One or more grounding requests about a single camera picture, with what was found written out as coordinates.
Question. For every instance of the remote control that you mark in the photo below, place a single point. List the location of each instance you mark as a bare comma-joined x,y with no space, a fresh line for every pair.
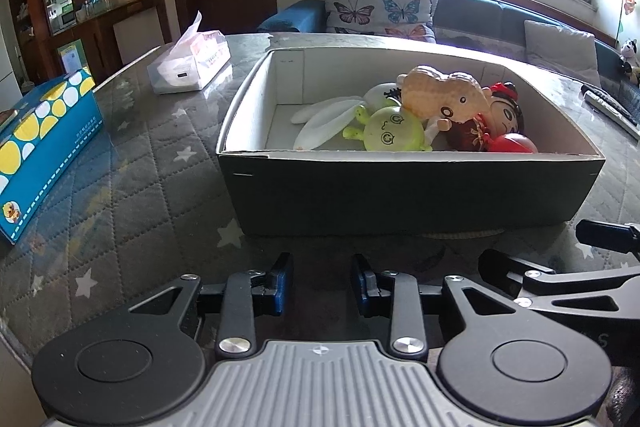
612,107

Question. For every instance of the green round toy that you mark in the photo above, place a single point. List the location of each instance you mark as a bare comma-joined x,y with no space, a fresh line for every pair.
390,132

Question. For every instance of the white plain cushion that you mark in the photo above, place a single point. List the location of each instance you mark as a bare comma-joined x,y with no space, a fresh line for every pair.
560,52

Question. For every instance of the blue sofa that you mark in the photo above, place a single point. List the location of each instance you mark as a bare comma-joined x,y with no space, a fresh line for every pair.
480,12

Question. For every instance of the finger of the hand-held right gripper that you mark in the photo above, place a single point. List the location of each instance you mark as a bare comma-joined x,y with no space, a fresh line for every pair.
575,287
607,237

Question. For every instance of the white rabbit toy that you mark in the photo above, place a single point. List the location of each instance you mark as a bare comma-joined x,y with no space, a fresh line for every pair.
325,122

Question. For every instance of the black and white cow plush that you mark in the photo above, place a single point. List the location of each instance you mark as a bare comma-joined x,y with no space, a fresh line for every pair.
630,57

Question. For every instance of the white tissue pack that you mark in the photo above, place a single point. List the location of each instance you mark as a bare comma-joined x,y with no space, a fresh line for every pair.
190,67

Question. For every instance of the white refrigerator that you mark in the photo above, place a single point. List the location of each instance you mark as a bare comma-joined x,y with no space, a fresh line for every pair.
9,82

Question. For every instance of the red round toy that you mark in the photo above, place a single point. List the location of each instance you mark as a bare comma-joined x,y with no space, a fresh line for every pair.
512,143

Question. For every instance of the blue dotted tissue box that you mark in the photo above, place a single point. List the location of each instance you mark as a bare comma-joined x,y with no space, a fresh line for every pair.
50,157

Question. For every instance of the grey cardboard box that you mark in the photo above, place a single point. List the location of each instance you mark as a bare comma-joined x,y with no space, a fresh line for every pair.
400,197

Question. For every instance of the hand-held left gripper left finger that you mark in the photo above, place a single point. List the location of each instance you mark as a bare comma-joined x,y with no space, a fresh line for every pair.
282,284

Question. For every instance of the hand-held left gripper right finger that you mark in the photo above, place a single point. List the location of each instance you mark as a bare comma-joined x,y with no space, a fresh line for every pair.
362,284

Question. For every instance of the flower wall decoration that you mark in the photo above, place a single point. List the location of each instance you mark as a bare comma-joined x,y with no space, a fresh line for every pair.
627,7

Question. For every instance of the peanut shaped toy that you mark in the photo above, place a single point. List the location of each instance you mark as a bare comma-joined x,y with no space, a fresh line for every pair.
440,92

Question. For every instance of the dark wooden sideboard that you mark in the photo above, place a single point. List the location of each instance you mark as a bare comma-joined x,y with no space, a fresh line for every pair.
140,27

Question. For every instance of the black-haired doll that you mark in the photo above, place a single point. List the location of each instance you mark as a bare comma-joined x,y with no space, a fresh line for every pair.
505,112

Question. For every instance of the blue-bordered paper sheet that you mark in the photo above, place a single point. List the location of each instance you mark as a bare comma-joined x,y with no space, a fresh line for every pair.
71,57

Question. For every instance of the butterfly print cushion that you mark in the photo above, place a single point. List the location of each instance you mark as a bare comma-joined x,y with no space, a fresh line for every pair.
380,7

